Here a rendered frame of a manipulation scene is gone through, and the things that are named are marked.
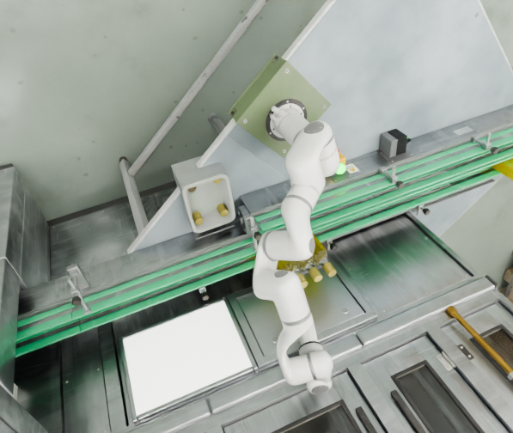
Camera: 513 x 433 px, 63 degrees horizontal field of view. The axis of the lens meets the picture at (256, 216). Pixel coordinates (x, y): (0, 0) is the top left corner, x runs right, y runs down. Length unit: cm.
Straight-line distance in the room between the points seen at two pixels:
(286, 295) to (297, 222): 19
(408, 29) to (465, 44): 31
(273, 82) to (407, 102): 69
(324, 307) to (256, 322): 26
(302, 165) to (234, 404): 80
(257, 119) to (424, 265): 91
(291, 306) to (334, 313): 51
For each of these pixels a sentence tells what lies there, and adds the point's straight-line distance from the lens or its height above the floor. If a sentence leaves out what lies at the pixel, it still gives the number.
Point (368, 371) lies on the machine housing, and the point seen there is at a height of 147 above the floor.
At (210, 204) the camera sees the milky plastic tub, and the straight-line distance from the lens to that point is 165.
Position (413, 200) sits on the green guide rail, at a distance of 196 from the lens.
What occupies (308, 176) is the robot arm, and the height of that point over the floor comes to 122.
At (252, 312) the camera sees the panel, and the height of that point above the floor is 110.
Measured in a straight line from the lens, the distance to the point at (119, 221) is 226.
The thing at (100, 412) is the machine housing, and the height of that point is 122.
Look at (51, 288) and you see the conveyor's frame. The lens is 175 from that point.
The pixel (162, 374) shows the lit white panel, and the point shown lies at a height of 120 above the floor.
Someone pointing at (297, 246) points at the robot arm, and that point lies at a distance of 110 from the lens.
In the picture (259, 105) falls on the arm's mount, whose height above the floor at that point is 84.
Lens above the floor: 206
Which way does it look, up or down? 47 degrees down
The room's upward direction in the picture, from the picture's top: 147 degrees clockwise
